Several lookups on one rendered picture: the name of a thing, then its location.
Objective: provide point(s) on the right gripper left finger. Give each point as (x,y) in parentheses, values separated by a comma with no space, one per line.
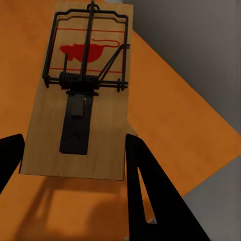
(11,153)

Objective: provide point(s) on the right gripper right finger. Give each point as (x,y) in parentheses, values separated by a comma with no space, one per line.
(175,221)

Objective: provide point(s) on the cabinet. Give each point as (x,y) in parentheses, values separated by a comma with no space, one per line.
(188,138)

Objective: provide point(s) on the mousetrap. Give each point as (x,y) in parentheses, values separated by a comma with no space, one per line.
(130,130)
(79,119)

